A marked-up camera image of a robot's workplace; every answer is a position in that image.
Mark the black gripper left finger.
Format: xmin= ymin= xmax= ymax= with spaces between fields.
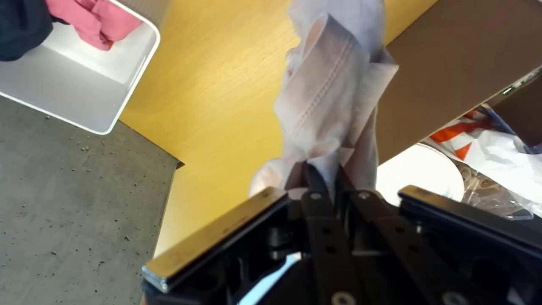
xmin=296 ymin=161 xmax=363 ymax=302

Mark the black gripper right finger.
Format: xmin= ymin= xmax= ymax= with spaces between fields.
xmin=335 ymin=163 xmax=448 ymax=302

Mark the peach printed t-shirt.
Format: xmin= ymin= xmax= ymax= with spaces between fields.
xmin=247 ymin=0 xmax=401 ymax=200

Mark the white paper plate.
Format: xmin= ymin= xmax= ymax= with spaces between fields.
xmin=374 ymin=142 xmax=467 ymax=207

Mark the white crumpled plastic bag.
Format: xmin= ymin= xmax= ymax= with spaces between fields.
xmin=426 ymin=103 xmax=542 ymax=220

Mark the brown cardboard box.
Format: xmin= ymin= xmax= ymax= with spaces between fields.
xmin=372 ymin=0 xmax=542 ymax=166

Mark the concrete pillar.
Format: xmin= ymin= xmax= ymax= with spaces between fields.
xmin=0 ymin=93 xmax=186 ymax=305

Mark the white plastic storage bin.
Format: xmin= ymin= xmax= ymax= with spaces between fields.
xmin=0 ymin=0 xmax=162 ymax=137

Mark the pink cloth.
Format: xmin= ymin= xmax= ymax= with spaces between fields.
xmin=43 ymin=0 xmax=143 ymax=52

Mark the black cloth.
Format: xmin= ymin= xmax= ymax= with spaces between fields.
xmin=0 ymin=0 xmax=55 ymax=63

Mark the pale thin cable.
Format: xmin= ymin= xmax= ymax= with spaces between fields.
xmin=235 ymin=249 xmax=304 ymax=305

